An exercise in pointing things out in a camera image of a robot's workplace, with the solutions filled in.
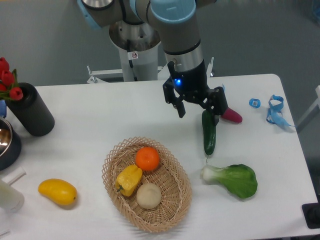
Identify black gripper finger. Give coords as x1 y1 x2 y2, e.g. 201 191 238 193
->
163 86 186 118
203 87 228 125

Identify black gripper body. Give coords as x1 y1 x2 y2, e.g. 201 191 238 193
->
163 61 210 105

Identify yellow bell pepper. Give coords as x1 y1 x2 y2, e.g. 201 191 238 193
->
115 164 143 197

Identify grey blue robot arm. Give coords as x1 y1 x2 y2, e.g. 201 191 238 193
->
77 0 228 125

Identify woven wicker basket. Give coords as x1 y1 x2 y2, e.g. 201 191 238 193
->
102 136 192 233

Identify purple sweet potato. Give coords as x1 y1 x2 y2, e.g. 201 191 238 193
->
221 108 243 124

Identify green cucumber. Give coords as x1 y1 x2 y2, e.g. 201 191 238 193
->
201 110 216 156

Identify blue round sticker tag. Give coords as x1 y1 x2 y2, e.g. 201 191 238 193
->
248 98 261 109

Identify blue crumpled ribbon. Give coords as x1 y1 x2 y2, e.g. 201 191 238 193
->
266 94 295 127

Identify orange fruit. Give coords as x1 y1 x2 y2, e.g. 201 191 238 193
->
135 147 160 171

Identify green bok choy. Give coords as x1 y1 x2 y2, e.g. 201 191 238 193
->
200 164 258 199

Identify beige round bun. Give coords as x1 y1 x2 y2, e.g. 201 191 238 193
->
136 183 162 209

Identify black cylindrical vase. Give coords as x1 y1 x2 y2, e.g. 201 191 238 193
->
5 82 55 137

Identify black device at table edge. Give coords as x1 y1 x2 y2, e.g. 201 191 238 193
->
302 202 320 229

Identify yellow mango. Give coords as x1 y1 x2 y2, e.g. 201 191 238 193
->
37 178 78 206

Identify red tulip flowers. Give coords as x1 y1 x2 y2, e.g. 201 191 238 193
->
0 57 24 101

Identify dark metal bowl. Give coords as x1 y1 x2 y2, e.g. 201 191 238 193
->
0 117 22 171

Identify white plastic bottle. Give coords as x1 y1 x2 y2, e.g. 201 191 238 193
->
0 167 26 213

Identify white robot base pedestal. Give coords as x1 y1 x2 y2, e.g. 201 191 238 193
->
109 20 161 82

